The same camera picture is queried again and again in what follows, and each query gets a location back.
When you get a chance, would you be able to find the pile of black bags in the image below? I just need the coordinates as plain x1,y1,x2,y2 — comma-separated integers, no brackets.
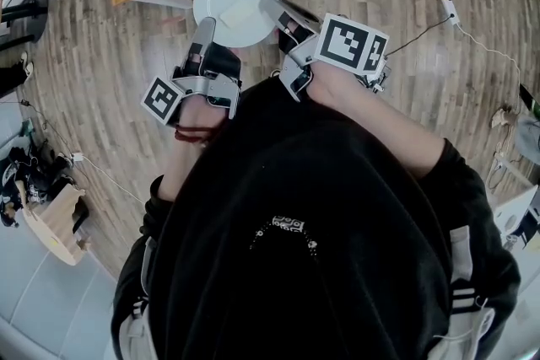
0,145,79,228

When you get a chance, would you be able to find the light wooden chair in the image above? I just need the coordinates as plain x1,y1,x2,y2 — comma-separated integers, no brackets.
15,184,93,266

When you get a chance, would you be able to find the white power cable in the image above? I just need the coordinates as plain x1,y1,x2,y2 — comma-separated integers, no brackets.
456,23,523,109

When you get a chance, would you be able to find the person's right forearm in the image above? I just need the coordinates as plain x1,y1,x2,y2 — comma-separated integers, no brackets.
309,62,449,182

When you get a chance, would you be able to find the black power cable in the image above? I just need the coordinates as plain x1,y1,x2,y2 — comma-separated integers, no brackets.
386,13,456,56

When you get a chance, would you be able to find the beaded pendant necklace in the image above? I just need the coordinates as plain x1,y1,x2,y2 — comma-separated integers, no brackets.
250,214,320,263

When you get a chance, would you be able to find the white furniture piece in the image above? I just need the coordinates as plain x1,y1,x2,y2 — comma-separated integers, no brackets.
492,184,540,255

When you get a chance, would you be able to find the red cord bracelet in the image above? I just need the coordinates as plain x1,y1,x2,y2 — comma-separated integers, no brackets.
173,123,215,145

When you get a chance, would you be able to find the person's left forearm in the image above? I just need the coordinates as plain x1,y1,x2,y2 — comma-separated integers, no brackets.
158,94,227,206

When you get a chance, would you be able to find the white charger with cable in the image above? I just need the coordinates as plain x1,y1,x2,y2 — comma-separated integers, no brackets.
68,152,145,204

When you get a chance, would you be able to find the white power strip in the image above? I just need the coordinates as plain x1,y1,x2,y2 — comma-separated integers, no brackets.
440,0,462,27

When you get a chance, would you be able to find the thin black floor cable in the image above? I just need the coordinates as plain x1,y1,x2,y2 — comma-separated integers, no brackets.
15,98,73,159

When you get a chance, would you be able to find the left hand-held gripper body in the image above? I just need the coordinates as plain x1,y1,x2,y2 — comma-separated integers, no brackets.
141,47,243,128

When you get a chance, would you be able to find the black round stand base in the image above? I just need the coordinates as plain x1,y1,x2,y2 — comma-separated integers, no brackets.
0,0,51,52

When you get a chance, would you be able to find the pale food piece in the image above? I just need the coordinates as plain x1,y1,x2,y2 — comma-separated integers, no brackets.
219,0,255,30

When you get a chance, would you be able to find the person's black striped top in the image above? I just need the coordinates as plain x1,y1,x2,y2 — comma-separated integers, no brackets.
111,76,523,360

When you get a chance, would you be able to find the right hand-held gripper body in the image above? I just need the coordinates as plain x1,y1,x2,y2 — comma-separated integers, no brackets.
279,12,390,103

